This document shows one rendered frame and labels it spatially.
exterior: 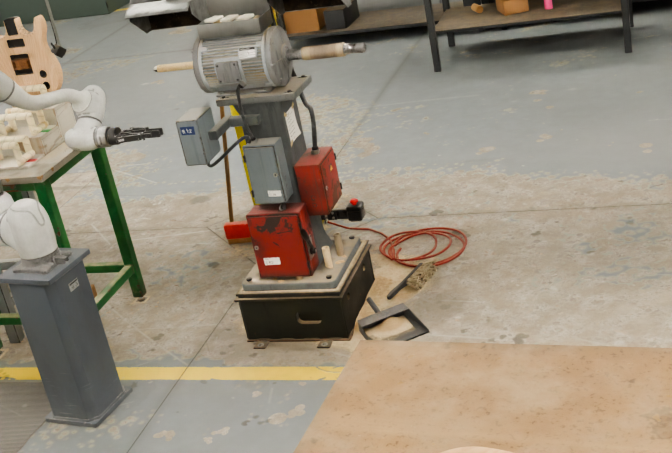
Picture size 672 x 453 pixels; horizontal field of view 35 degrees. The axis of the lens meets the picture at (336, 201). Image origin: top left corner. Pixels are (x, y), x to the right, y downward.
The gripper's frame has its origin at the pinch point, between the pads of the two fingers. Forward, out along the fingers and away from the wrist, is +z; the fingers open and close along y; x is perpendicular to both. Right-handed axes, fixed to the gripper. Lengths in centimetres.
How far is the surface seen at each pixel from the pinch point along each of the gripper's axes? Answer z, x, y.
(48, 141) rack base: -69, -9, -25
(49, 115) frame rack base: -72, 0, -36
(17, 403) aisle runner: -78, -107, 42
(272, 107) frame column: 46, 0, -21
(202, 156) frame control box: 20.9, -10.9, 3.0
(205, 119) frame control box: 22.2, 2.2, -5.1
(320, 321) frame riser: 51, -98, -10
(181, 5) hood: 12, 45, -29
